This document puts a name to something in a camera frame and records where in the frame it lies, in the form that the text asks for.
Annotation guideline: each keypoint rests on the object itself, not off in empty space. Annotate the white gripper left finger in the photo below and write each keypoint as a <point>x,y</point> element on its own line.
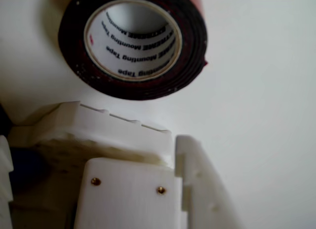
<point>111,135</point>

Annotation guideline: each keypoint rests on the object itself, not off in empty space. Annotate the red mounting tape roll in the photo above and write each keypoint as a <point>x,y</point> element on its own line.
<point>74,53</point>

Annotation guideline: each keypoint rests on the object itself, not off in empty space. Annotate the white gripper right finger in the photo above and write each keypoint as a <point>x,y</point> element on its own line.
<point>209,202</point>

